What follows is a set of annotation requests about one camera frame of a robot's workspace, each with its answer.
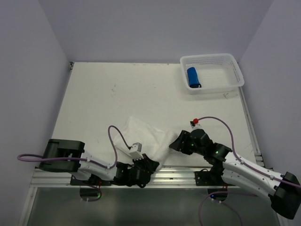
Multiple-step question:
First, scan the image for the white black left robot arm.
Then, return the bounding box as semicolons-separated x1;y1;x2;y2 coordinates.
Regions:
38;139;159;188

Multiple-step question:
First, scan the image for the white plastic basket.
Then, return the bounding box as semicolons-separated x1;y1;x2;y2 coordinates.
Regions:
180;53;245;94

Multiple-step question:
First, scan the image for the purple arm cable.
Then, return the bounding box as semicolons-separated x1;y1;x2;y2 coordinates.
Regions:
196;116;301;226
16;125;132;202

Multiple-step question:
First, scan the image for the aluminium rail frame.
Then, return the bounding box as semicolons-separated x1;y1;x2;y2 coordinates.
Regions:
18;61;289;226

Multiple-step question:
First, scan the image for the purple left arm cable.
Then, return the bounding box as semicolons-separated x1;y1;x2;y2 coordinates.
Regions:
16;125;132;202

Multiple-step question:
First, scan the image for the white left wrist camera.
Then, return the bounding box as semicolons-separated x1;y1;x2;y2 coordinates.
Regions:
129;142;143;160

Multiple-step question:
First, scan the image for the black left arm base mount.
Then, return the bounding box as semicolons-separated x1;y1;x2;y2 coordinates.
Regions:
70;175;111;186

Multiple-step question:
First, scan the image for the white towel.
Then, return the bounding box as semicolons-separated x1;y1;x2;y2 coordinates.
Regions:
108;116;177;171

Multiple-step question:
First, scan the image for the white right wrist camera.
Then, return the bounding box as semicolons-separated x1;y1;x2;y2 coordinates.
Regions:
190;118;203;130

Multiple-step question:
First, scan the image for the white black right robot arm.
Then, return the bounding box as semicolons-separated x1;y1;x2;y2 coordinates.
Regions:
169;129;301;219

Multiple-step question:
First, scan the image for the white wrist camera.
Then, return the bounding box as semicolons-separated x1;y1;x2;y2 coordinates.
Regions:
190;118;203;130
129;142;143;160

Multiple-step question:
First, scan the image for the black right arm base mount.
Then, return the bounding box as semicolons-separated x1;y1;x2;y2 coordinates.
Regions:
194;169;225;186

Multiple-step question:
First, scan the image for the blue towel with black trim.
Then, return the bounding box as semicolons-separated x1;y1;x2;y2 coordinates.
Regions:
187;67;202;89

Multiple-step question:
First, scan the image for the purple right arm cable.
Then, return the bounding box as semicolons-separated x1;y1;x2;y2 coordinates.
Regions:
196;116;301;226

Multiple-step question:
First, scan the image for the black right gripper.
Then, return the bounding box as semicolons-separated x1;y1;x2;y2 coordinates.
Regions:
169;130;205;156

